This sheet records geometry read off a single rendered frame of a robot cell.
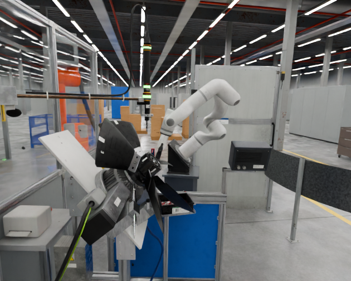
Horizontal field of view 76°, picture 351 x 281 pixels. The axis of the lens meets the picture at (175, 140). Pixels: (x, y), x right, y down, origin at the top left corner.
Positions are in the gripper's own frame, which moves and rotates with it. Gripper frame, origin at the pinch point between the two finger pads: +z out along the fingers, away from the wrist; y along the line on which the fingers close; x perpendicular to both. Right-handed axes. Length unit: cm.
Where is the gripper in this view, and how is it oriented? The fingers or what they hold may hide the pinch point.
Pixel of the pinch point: (158, 155)
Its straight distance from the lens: 150.2
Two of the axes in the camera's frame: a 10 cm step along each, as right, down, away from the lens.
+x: 9.5, 3.1, 0.6
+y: 0.0, 1.7, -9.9
